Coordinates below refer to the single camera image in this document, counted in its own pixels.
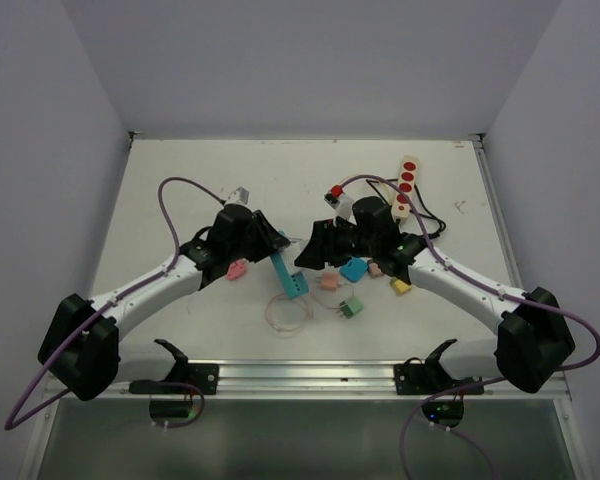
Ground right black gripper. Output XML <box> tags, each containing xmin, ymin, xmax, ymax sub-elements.
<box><xmin>297</xmin><ymin>217</ymin><xmax>379</xmax><ymax>270</ymax></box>

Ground white cube charger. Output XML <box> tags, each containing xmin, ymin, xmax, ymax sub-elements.
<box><xmin>284</xmin><ymin>241</ymin><xmax>304</xmax><ymax>267</ymax></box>

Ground salmon small charger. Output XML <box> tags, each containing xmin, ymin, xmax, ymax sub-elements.
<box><xmin>318</xmin><ymin>272</ymin><xmax>342</xmax><ymax>292</ymax></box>

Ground pink charger cube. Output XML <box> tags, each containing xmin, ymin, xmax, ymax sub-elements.
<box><xmin>226</xmin><ymin>259</ymin><xmax>247</xmax><ymax>281</ymax></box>

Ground blue charger cube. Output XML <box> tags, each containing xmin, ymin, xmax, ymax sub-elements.
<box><xmin>339</xmin><ymin>257</ymin><xmax>368</xmax><ymax>283</ymax></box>

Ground pink brown charger plug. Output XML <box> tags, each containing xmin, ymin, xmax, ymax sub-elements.
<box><xmin>368</xmin><ymin>262</ymin><xmax>383</xmax><ymax>278</ymax></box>

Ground green charger plug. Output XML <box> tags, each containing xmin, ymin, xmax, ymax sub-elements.
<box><xmin>338</xmin><ymin>295</ymin><xmax>364</xmax><ymax>319</ymax></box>

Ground yellow olive charger plug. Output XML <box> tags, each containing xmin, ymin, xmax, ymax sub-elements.
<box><xmin>390</xmin><ymin>278</ymin><xmax>412</xmax><ymax>296</ymax></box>

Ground cream power strip red sockets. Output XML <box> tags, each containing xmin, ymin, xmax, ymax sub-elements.
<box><xmin>391</xmin><ymin>155</ymin><xmax>419</xmax><ymax>222</ymax></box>

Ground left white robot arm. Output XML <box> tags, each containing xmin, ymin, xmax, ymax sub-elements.
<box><xmin>38</xmin><ymin>205</ymin><xmax>291</xmax><ymax>401</ymax></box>

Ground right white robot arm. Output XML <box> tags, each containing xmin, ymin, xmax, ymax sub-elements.
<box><xmin>294</xmin><ymin>197</ymin><xmax>575</xmax><ymax>393</ymax></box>

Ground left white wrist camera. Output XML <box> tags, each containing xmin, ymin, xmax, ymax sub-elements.
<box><xmin>225</xmin><ymin>187</ymin><xmax>250</xmax><ymax>206</ymax></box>

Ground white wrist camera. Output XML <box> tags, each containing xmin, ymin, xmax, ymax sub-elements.
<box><xmin>324</xmin><ymin>185</ymin><xmax>354</xmax><ymax>220</ymax></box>
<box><xmin>225</xmin><ymin>187</ymin><xmax>250</xmax><ymax>206</ymax></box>

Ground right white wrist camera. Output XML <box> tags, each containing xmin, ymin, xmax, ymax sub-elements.
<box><xmin>324</xmin><ymin>185</ymin><xmax>354</xmax><ymax>220</ymax></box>

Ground pink thin cable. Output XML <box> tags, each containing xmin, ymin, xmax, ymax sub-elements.
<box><xmin>264</xmin><ymin>279</ymin><xmax>356</xmax><ymax>339</ymax></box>

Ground black power cord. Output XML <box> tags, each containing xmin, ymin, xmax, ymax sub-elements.
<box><xmin>364</xmin><ymin>177</ymin><xmax>447</xmax><ymax>241</ymax></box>

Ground aluminium front rail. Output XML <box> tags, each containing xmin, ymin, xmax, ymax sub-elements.
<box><xmin>20</xmin><ymin>361</ymin><xmax>593</xmax><ymax>479</ymax></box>

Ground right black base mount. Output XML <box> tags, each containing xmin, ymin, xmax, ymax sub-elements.
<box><xmin>393</xmin><ymin>339</ymin><xmax>484</xmax><ymax>429</ymax></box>

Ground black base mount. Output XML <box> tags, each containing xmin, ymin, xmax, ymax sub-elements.
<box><xmin>128</xmin><ymin>339</ymin><xmax>220</xmax><ymax>430</ymax></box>
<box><xmin>393</xmin><ymin>339</ymin><xmax>484</xmax><ymax>429</ymax></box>

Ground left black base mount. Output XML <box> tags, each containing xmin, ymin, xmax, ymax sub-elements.
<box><xmin>128</xmin><ymin>339</ymin><xmax>220</xmax><ymax>430</ymax></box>

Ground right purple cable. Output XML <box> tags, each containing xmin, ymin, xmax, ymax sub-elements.
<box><xmin>342</xmin><ymin>173</ymin><xmax>600</xmax><ymax>480</ymax></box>

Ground purple cable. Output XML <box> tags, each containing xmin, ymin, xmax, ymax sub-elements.
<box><xmin>342</xmin><ymin>173</ymin><xmax>600</xmax><ymax>480</ymax></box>
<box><xmin>3</xmin><ymin>176</ymin><xmax>229</xmax><ymax>432</ymax></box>

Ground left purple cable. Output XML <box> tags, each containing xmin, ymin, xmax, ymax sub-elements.
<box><xmin>3</xmin><ymin>176</ymin><xmax>229</xmax><ymax>432</ymax></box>

